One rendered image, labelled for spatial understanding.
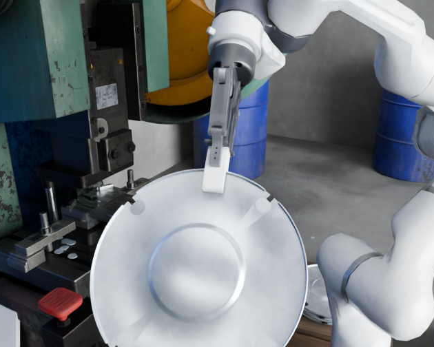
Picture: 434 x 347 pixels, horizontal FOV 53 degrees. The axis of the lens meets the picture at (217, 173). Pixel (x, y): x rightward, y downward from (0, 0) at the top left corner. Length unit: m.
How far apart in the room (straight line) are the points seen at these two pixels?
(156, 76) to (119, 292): 0.66
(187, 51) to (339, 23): 2.95
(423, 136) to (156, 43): 0.65
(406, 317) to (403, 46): 0.44
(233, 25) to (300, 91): 3.65
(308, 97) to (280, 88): 0.31
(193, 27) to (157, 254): 0.86
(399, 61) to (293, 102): 3.61
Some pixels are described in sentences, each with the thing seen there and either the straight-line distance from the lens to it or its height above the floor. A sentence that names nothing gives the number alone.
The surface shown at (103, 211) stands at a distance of 1.13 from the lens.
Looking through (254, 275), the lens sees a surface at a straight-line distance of 0.58.
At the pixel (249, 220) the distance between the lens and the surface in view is 0.59.
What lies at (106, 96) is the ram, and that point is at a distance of 1.07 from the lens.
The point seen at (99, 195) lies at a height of 0.78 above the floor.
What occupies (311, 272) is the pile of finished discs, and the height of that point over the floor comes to 0.38.
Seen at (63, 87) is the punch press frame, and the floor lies 1.12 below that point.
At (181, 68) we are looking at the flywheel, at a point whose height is 1.08.
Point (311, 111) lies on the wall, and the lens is 4.35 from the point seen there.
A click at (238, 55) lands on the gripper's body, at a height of 1.20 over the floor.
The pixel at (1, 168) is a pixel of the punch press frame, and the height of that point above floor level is 0.88.
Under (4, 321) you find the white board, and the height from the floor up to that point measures 0.55.
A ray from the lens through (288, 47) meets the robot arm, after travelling 0.79.
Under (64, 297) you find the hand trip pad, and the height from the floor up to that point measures 0.76.
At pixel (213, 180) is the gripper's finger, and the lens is 0.60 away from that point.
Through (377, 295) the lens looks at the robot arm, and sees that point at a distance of 0.80.
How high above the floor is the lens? 1.27
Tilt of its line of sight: 21 degrees down
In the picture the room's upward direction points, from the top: straight up
